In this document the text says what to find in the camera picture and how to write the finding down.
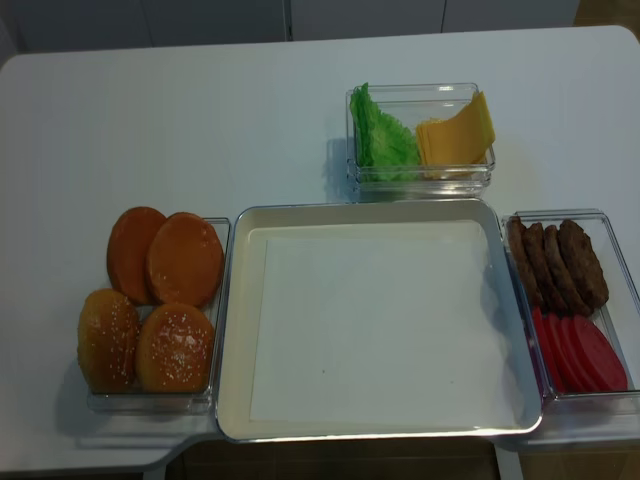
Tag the plain bun bottom front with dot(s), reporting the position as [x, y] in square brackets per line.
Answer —
[185, 261]

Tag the plain bun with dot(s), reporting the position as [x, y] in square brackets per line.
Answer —
[127, 248]
[185, 261]

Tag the green lettuce leaves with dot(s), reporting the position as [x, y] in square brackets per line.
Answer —
[386, 149]

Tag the clear lettuce cheese container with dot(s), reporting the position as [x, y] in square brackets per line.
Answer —
[411, 105]

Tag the silver metal tray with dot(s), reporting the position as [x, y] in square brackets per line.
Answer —
[239, 341]

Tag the white paper sheet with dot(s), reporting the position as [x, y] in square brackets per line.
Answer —
[398, 330]

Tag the yellow cheese slices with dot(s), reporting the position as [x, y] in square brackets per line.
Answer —
[455, 148]

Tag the sesame bun top right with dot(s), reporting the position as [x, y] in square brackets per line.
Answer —
[174, 350]

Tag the sesame bun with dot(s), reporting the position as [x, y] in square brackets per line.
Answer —
[174, 350]
[107, 336]

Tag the plain bun bottom back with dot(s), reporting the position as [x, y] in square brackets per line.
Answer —
[127, 248]

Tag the brown patty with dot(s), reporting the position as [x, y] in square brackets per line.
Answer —
[561, 276]
[533, 240]
[515, 230]
[583, 264]

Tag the clear bun container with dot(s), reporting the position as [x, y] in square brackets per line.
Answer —
[135, 400]

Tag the sesame bun top left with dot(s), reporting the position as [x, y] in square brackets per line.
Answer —
[107, 336]

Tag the red tomato slice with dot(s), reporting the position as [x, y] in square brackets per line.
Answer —
[586, 382]
[597, 356]
[569, 379]
[554, 376]

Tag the clear patty tomato container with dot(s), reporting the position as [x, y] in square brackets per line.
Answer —
[618, 319]

